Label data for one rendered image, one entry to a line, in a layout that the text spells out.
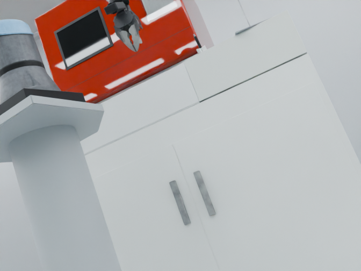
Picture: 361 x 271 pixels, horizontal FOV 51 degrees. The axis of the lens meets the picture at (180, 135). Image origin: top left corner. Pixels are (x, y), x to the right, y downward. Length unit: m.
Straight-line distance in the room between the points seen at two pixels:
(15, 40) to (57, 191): 0.38
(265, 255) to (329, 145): 0.36
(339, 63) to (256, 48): 2.21
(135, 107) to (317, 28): 2.42
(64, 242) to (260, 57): 0.75
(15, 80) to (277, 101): 0.71
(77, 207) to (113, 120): 0.50
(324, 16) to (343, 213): 2.53
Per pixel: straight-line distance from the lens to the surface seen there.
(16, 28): 1.04
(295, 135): 1.14
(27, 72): 0.97
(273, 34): 1.21
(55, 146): 0.89
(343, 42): 3.42
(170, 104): 1.22
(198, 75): 1.21
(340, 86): 3.33
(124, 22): 1.40
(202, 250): 1.19
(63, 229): 0.86
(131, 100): 1.28
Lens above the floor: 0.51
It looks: 11 degrees up
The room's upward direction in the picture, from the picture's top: 21 degrees counter-clockwise
